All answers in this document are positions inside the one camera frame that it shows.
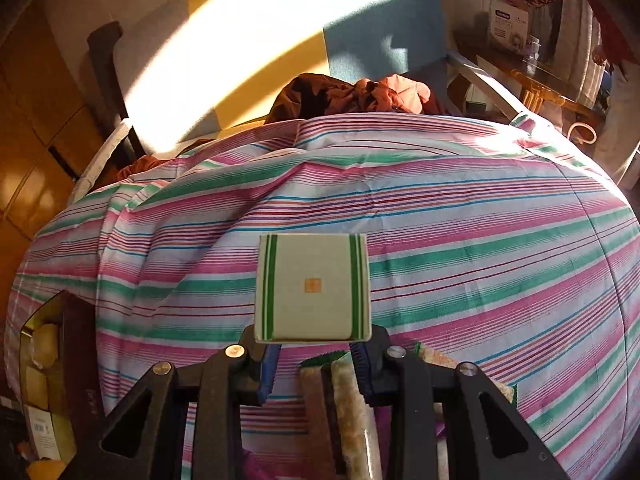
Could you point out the brown orange jacket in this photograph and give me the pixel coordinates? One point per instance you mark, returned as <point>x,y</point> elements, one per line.
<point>320,95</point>

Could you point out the printed cardboard box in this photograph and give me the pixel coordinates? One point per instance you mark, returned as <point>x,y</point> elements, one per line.
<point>507,22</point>

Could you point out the green striped white box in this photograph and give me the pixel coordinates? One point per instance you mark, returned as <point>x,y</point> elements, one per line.
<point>310,285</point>

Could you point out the wooden wardrobe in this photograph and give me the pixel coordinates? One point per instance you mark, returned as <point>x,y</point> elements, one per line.
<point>30,170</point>

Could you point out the pink green striped bedsheet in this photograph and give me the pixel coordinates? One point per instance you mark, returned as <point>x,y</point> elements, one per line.
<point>450,210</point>

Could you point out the small clear jar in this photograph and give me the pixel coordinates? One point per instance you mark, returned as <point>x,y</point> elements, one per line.
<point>534,49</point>

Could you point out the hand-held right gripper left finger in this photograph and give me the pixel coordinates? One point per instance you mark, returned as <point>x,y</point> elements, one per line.
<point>267,375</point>

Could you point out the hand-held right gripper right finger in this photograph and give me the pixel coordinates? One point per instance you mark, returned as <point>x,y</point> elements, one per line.
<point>365,375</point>

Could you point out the beige hanging cloth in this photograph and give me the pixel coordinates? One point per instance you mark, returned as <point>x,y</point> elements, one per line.
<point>620,125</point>

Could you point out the yellow sponge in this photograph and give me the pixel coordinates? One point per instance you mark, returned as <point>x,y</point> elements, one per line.
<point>46,345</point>
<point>36,387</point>

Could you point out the gold metal tin box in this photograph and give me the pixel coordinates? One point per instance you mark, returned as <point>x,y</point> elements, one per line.
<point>80,360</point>

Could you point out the rattan glass-top table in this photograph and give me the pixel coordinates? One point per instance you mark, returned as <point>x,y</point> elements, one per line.
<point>535,87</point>

